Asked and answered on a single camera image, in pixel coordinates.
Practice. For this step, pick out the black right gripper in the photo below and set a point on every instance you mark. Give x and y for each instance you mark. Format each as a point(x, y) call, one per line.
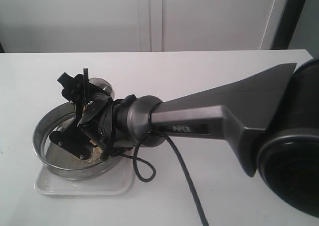
point(97, 121)

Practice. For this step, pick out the yellow white grain pile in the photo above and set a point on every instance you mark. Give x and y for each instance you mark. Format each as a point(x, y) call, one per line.
point(95, 156)

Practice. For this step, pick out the white rectangular plastic tray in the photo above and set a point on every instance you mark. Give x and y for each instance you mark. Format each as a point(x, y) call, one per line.
point(113, 182)

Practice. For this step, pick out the round steel mesh sieve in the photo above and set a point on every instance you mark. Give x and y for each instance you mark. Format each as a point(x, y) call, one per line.
point(54, 158)

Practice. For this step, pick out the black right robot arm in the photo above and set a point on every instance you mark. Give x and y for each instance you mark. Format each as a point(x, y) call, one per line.
point(270, 120)

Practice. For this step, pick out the small stainless steel cup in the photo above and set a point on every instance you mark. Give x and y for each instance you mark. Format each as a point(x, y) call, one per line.
point(103, 84)

